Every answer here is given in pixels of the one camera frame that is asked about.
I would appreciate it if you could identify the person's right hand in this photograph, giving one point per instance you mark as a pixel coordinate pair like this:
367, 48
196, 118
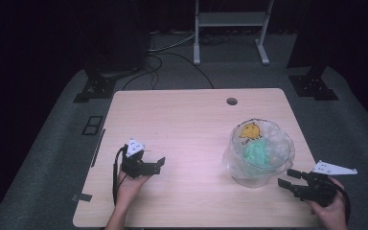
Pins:
332, 212

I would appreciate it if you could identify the crumpled clear plastic film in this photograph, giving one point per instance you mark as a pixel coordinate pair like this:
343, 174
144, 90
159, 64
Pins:
276, 140

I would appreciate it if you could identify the black tape frame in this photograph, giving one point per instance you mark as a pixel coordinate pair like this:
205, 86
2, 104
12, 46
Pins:
92, 125

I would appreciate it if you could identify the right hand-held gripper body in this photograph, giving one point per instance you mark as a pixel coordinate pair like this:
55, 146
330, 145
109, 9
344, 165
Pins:
319, 188

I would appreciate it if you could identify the black stand base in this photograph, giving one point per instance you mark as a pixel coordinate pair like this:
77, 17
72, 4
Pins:
313, 86
96, 87

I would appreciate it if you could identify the person's left hand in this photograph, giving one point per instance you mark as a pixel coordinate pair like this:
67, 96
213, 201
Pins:
129, 188

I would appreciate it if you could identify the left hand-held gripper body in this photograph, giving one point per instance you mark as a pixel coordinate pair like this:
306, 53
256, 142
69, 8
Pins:
134, 164

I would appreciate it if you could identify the clear plastic round bin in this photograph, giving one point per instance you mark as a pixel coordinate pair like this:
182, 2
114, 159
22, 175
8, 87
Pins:
258, 174

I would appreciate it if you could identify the black tape piece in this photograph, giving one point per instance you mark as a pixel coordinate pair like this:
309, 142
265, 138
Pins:
82, 197

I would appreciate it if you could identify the white metal stand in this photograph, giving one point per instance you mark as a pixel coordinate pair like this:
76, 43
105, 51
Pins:
233, 19

